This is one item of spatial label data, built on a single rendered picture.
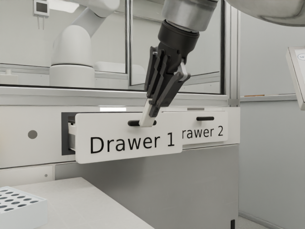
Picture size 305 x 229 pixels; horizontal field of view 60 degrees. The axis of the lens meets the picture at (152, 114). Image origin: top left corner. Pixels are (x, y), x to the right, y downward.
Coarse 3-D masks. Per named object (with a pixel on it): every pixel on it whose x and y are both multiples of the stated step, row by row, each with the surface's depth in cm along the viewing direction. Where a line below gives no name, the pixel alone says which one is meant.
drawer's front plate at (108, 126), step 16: (80, 128) 57; (96, 128) 59; (112, 128) 61; (128, 128) 64; (144, 128) 66; (160, 128) 69; (176, 128) 71; (80, 144) 58; (96, 144) 59; (112, 144) 62; (128, 144) 64; (160, 144) 69; (176, 144) 72; (80, 160) 58; (96, 160) 60
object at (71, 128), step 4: (68, 124) 73; (68, 128) 71; (72, 128) 67; (68, 132) 71; (72, 132) 67; (68, 136) 70; (72, 136) 66; (68, 140) 70; (72, 140) 66; (72, 144) 67; (72, 148) 67
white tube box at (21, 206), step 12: (0, 192) 45; (12, 192) 46; (24, 192) 44; (0, 204) 40; (12, 204) 40; (24, 204) 40; (36, 204) 40; (0, 216) 35; (12, 216) 37; (24, 216) 38; (36, 216) 40; (0, 228) 35; (12, 228) 37; (24, 228) 38
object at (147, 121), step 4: (148, 104) 57; (148, 108) 57; (148, 112) 58; (144, 116) 59; (148, 116) 59; (144, 120) 59; (148, 120) 60; (152, 120) 60; (140, 124) 60; (144, 124) 60; (148, 124) 61; (152, 124) 61
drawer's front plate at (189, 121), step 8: (168, 112) 85; (176, 112) 86; (184, 112) 88; (192, 112) 90; (200, 112) 92; (208, 112) 94; (216, 112) 96; (224, 112) 98; (184, 120) 88; (192, 120) 90; (208, 120) 94; (216, 120) 96; (224, 120) 98; (184, 128) 88; (192, 128) 90; (200, 128) 92; (208, 128) 94; (216, 128) 96; (224, 128) 98; (184, 136) 88; (192, 136) 90; (208, 136) 94; (216, 136) 96; (224, 136) 99
